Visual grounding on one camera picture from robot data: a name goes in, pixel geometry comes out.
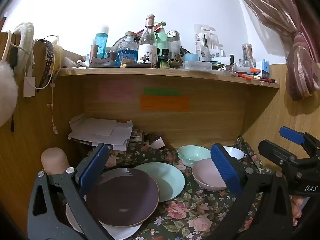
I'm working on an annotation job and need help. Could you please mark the mint green bowl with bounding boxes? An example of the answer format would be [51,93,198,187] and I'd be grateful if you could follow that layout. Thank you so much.
[177,145,212,168]

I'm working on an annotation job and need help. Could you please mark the blue plastic block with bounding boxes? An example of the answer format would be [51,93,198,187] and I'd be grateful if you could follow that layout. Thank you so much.
[261,59,270,78]

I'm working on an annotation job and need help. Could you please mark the clear plastic box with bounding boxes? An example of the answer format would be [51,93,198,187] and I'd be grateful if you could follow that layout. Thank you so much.
[184,60,212,70]

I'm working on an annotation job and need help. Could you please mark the green sticky note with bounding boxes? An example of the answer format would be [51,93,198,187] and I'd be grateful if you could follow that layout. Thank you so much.
[144,88,181,96]

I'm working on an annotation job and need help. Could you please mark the white plate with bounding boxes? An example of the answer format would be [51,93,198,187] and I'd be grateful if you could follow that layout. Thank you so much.
[65,195,142,240]

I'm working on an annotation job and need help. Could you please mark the round glass bottle wooden cap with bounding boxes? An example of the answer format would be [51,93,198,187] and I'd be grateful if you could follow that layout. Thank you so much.
[117,31,139,67]

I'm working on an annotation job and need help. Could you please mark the black chain headband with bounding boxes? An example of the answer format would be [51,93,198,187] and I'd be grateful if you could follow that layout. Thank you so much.
[36,39,54,89]

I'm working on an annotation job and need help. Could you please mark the orange white marker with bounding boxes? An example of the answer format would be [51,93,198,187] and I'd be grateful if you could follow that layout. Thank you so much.
[235,66,260,74]

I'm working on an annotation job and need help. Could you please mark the dark floral tablecloth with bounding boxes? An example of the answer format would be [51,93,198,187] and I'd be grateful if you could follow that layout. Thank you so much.
[85,135,293,240]

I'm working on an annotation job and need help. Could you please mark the beige hanging cord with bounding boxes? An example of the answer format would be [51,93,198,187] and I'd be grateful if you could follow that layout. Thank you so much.
[50,75,58,134]

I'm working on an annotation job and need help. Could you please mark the stack of white papers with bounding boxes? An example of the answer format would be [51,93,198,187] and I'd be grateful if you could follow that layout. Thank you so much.
[67,114,144,152]

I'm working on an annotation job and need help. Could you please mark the white fluffy cushion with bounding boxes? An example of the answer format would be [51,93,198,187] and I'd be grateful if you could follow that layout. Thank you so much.
[0,64,18,128]

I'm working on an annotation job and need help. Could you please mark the person's right hand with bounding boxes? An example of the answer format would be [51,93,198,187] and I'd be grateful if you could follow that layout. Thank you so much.
[291,196,304,227]

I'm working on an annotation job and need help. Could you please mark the pink sticky note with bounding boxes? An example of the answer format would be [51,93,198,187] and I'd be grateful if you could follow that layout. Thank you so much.
[98,81,134,102]

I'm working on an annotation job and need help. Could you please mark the white bowl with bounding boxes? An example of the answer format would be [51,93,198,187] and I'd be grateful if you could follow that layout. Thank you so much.
[222,146,245,161]

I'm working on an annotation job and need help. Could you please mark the pink striped curtain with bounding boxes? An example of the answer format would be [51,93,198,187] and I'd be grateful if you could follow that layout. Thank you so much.
[230,0,320,102]

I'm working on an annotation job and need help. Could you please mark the glass bottle silver cap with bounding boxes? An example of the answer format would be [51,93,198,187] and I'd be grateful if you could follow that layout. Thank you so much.
[167,30,181,59]

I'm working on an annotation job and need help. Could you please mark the clear bottle white label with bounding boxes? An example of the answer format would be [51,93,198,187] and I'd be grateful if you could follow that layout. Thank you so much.
[137,14,158,64]

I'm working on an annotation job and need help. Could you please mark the pink bowl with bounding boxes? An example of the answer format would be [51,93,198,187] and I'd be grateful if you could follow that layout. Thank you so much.
[192,159,228,192]

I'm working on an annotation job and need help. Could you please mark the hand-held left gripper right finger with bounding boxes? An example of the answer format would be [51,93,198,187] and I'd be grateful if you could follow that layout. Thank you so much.
[211,143,293,240]

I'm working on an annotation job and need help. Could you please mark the glass jar with copper sticks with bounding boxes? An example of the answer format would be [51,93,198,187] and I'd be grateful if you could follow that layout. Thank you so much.
[241,43,255,68]

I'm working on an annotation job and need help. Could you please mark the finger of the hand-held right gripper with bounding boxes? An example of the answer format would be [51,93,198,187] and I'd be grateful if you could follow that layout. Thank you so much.
[279,126,320,155]
[258,140,298,167]

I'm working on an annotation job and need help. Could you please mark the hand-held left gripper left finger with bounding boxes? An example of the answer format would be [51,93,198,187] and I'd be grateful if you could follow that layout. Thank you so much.
[27,143,110,240]

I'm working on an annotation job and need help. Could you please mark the green pump bottle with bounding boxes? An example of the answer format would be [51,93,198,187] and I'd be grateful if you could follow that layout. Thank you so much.
[154,21,168,49]

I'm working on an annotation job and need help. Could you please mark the mint green plate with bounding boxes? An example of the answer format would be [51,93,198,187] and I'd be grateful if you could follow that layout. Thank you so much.
[134,162,186,202]

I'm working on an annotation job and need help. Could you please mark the white paper tag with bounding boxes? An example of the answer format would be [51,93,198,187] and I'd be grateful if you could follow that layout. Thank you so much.
[24,76,35,98]

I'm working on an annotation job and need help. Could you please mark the wooden shelf unit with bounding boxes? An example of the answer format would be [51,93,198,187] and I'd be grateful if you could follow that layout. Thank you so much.
[0,17,320,240]

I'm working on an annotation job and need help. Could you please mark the hanging blister packets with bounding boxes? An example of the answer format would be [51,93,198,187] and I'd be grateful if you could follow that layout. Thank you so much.
[194,24,224,62]

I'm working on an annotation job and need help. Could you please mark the small white box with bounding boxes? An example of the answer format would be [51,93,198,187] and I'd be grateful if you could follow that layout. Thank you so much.
[146,135,165,149]

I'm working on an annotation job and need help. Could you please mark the tall blue liquid bottle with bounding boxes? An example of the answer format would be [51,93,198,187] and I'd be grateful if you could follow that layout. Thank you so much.
[95,25,110,58]

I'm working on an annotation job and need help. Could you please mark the pink thermos with handle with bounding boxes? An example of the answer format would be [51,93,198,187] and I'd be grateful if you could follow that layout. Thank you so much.
[41,147,70,175]

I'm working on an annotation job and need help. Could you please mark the dark purple plate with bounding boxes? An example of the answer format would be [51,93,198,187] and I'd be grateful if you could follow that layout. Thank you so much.
[86,167,160,228]

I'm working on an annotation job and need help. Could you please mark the small dark green bottle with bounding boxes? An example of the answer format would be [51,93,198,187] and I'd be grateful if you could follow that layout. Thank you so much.
[157,49,170,68]

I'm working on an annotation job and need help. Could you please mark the white fluffy headband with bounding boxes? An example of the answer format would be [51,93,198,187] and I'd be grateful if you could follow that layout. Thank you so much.
[12,22,34,68]

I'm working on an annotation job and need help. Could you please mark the orange sticky note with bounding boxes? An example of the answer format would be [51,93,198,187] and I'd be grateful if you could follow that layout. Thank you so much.
[140,95,190,111]

